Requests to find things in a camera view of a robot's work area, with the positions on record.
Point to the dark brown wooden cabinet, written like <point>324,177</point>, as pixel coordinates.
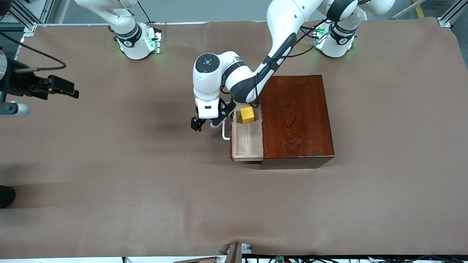
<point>296,117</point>

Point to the yellow wooden block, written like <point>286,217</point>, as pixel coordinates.
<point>247,116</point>

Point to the yellow floor tape strip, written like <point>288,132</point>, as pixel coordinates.
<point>419,11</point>

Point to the light wood drawer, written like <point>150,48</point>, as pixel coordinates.
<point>246,142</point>

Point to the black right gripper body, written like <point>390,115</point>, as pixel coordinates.
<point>15,84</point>

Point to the green terminal connector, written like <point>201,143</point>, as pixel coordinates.
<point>280,259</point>

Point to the brown table cover sheet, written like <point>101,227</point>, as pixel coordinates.
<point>182,201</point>

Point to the black round object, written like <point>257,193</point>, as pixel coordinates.
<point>6,197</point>

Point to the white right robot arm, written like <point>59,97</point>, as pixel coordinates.
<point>131,44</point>

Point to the aluminium frame profile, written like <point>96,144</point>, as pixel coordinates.
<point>451,12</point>
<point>47,9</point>

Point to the brown angled bracket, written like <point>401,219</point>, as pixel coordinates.
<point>234,254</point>

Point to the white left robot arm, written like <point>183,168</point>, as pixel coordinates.
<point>208,84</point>

